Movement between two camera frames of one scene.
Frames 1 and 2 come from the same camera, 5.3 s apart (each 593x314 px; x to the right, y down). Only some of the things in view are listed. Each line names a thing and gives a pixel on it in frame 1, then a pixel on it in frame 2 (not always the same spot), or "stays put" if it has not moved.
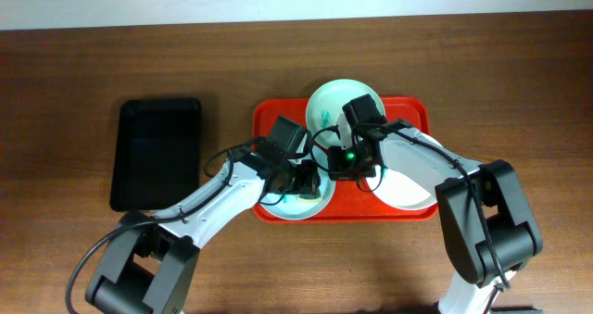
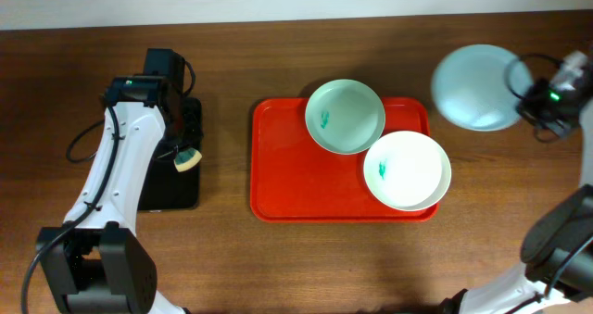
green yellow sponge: x=309 y=198 to x=187 y=158
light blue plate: x=291 y=207 to x=469 y=86
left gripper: x=310 y=181 to x=177 y=146
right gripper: x=337 y=171 to x=528 y=96
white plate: x=403 y=190 stays put
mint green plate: x=325 y=104 stays put
